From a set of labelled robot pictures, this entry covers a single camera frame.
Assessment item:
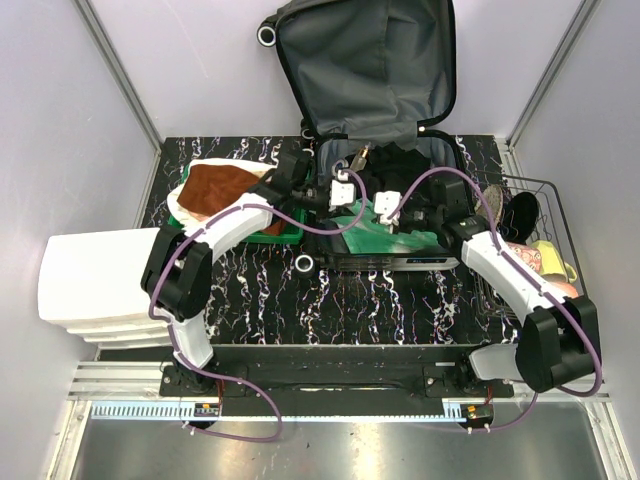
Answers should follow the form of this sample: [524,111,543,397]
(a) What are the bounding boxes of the black drawstring garment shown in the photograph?
[358,143,433,201]

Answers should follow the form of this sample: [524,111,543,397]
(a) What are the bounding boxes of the teal green garment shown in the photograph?
[328,201,441,254]

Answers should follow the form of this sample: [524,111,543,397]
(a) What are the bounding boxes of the brown garment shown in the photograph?
[173,164,267,227]

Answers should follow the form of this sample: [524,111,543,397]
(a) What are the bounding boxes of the white towel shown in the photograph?
[167,158,273,228]

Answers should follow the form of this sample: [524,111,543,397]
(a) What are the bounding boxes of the space astronaut hard-shell suitcase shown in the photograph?
[257,1,464,272]

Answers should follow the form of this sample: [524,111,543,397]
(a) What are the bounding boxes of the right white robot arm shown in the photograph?
[396,206,603,397]

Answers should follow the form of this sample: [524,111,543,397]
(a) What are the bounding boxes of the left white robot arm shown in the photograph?
[141,182,337,396]

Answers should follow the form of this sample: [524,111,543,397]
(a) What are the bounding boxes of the green plastic tray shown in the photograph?
[167,164,314,245]

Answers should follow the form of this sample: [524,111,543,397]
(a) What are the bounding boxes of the blue lid round jar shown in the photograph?
[331,159,349,175]

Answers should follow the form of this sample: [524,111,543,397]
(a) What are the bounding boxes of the grey woven round coaster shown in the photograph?
[475,184,504,223]

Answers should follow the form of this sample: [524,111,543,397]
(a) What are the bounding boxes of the black round object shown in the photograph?
[500,192,539,244]

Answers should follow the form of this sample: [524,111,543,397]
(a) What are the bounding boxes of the pink patterned mug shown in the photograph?
[507,242,542,273]

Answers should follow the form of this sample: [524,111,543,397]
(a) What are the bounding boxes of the yellow mug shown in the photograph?
[531,240,578,283]

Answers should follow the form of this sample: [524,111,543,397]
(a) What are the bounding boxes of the peach pink mug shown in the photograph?
[548,280,580,299]

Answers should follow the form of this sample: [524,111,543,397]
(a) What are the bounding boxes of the white stacked storage bins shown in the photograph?
[37,228,169,349]

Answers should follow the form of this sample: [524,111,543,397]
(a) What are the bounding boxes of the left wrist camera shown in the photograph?
[276,151,313,184]

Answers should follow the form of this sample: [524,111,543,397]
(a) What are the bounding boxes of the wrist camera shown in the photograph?
[276,151,313,184]
[432,175,469,216]

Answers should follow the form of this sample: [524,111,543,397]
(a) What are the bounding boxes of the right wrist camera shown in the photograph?
[432,175,469,216]

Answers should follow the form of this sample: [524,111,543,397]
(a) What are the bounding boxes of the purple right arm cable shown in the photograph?
[389,167,604,434]

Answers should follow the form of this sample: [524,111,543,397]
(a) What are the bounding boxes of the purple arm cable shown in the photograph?
[389,167,604,434]
[148,169,369,444]

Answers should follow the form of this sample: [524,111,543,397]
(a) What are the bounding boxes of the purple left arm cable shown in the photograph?
[148,169,369,444]

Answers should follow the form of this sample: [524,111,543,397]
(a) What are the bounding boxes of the black wire basket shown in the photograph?
[482,175,587,295]

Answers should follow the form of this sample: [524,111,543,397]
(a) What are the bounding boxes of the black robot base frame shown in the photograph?
[159,345,514,412]

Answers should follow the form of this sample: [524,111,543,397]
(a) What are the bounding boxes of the white cable duct strip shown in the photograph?
[91,400,494,421]

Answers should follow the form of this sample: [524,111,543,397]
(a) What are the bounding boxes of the aluminium rail frame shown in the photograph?
[47,1,603,479]

